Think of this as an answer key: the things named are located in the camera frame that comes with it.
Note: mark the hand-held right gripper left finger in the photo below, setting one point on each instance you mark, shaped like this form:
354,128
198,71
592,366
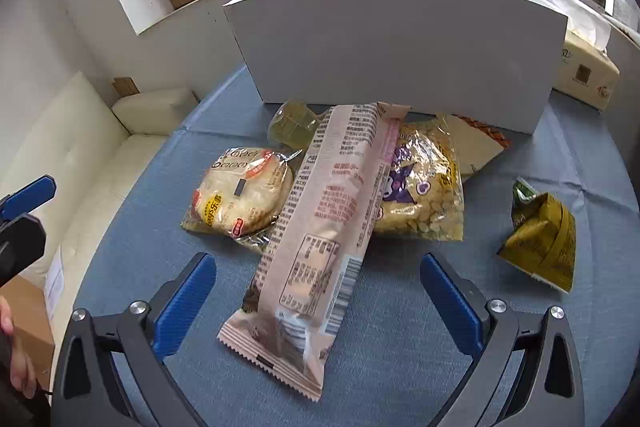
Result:
182,307

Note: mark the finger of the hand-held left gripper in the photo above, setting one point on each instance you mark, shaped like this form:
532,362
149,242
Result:
30,197
22,247

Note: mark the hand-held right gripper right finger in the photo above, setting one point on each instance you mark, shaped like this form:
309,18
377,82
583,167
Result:
450,307

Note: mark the yellow-green snack bag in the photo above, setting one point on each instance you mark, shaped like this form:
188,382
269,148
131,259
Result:
542,237

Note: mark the long pink snack packet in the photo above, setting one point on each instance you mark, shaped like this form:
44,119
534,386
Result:
320,232

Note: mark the white box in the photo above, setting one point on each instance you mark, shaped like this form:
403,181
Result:
400,57

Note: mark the person's left hand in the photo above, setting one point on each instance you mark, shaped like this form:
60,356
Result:
20,367

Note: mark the cream leather sofa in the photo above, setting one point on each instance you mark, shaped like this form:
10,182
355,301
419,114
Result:
75,167

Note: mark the brown shipping box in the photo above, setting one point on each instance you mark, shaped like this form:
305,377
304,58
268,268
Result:
30,322

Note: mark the corn snack bag purple print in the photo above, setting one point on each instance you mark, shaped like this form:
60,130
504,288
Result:
425,197

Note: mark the round flatbread packet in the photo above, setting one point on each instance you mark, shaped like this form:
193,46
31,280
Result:
240,197

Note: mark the cardboard scrap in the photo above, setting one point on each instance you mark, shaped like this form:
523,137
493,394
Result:
126,87

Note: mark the cream packet orange edge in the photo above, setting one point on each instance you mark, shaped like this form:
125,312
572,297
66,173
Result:
475,147

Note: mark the clear yellowish snack packet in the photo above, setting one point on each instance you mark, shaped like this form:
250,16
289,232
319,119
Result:
292,122

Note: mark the tan tissue box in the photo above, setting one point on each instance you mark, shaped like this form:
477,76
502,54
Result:
585,72

